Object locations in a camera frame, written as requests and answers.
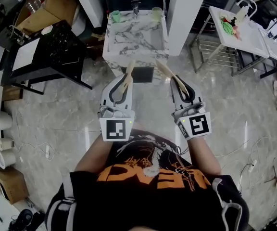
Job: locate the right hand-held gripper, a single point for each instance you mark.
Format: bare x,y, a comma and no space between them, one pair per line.
197,125

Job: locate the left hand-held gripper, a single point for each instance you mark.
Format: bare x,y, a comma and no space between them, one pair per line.
116,130

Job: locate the beige toothbrush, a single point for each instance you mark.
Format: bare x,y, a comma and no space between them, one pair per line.
128,74
169,72

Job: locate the green cup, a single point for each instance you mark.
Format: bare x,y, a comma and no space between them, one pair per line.
115,16

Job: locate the clear yellowish cup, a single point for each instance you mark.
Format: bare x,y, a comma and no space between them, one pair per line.
157,13

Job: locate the person's right forearm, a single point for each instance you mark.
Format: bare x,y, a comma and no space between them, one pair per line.
203,155

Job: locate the person's left forearm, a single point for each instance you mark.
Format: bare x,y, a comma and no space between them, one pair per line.
95,153

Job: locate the white marble sink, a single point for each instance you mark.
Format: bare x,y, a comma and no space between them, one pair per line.
136,36

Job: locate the black table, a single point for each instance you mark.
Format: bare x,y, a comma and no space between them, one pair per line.
59,52

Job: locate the white cabinet panel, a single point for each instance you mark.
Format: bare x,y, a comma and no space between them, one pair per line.
88,1
186,16

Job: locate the green toy vegetable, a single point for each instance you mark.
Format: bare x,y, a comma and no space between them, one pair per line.
227,27

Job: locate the chrome faucet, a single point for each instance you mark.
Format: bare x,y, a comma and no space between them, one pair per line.
135,8

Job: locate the white table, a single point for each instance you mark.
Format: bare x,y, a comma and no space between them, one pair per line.
249,36

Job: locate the white power strip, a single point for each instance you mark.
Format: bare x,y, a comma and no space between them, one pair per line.
47,151

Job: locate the white bottle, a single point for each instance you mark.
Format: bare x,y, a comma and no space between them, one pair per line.
241,13

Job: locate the white board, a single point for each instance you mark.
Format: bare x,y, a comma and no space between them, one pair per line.
25,54

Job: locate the person's black printed shirt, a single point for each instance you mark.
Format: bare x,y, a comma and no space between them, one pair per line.
143,196

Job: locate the large cardboard box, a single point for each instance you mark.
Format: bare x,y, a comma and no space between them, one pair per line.
47,8

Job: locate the white curved faucet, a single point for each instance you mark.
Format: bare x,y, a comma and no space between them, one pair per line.
251,2

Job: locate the black office chair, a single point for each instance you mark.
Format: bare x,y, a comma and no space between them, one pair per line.
270,11

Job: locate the small beige appliance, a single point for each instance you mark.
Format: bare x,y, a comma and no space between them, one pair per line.
5,144

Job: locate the white paper roll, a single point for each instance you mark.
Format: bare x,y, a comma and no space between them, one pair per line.
6,159

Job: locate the small cardboard box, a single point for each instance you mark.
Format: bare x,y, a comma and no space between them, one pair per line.
9,185

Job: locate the black shoes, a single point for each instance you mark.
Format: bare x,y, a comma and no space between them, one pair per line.
24,220

